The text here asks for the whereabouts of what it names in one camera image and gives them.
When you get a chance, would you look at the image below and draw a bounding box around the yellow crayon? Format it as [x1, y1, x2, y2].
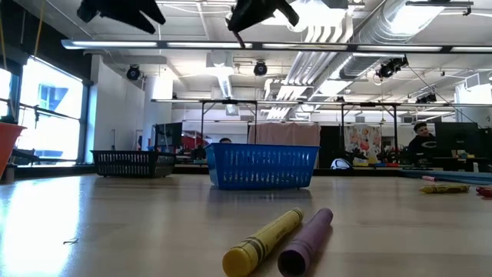
[221, 207, 304, 277]
[418, 183, 471, 195]

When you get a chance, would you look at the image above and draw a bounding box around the purple crayon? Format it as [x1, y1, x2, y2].
[277, 207, 334, 277]

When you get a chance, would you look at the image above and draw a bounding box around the pink curtain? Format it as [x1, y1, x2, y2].
[247, 122, 322, 147]

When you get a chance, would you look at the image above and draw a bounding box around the black monitor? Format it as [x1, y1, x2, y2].
[434, 122, 480, 159]
[155, 122, 184, 149]

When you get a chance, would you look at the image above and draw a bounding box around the black plastic basket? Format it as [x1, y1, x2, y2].
[90, 149, 178, 179]

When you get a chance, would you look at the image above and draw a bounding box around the blue plastic basket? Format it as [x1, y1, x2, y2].
[204, 142, 321, 191]

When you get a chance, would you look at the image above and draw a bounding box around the floral cloth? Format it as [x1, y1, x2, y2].
[343, 124, 383, 165]

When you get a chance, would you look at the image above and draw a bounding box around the black and white ball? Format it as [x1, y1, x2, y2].
[330, 157, 354, 172]

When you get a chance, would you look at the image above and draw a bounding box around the orange plastic basket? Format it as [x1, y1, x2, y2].
[0, 122, 27, 179]

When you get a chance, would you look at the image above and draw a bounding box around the black ceiling light rail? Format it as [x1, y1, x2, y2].
[60, 38, 492, 54]

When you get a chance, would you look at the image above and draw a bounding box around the yellow hanging cord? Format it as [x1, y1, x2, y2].
[32, 0, 47, 58]

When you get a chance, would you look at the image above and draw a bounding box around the black folding table frame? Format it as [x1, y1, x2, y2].
[339, 101, 401, 155]
[198, 98, 259, 145]

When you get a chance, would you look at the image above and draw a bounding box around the silver air duct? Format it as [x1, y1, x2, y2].
[337, 0, 447, 81]

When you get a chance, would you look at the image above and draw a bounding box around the black aluminium table frame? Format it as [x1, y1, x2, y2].
[0, 163, 492, 186]

